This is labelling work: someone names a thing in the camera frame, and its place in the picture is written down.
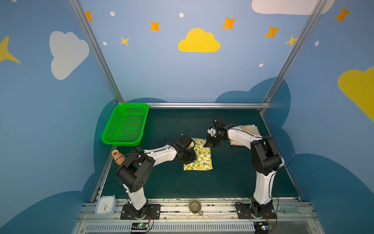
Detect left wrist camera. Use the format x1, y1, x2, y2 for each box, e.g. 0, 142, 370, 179
177, 134, 193, 149

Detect right green circuit board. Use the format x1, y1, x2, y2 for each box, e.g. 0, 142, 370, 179
253, 222, 272, 234

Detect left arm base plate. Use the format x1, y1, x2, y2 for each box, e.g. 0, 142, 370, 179
120, 203, 161, 220

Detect terracotta ribbed vase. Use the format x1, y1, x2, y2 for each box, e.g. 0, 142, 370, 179
111, 150, 126, 165

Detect green plastic basket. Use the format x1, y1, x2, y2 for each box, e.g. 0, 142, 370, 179
101, 102, 149, 146

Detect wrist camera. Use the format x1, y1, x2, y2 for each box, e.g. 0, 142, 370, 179
207, 118, 227, 137
177, 134, 193, 149

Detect green circuit board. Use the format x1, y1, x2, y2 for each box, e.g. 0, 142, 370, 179
130, 222, 150, 233
253, 222, 272, 234

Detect lemon print skirt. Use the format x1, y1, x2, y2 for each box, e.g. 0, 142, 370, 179
184, 138, 213, 171

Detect olive ceramic mug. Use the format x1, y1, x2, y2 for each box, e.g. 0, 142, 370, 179
189, 199, 204, 216

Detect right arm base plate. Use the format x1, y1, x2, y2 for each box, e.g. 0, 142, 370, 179
234, 202, 277, 219

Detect white square clock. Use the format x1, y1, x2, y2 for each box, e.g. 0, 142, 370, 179
95, 195, 117, 216

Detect pastel floral skirt pink flowers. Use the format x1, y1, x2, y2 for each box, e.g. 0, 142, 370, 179
230, 124, 261, 146

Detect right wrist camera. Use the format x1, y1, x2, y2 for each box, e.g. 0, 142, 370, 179
207, 118, 227, 137

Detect left green circuit board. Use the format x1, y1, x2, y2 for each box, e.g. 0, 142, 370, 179
130, 222, 150, 233

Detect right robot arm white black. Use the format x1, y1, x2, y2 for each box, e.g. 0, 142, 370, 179
205, 125, 284, 210

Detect aluminium frame back rail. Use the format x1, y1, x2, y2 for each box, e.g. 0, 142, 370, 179
118, 102, 271, 109

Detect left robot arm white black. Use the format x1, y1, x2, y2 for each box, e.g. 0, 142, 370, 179
112, 144, 197, 213

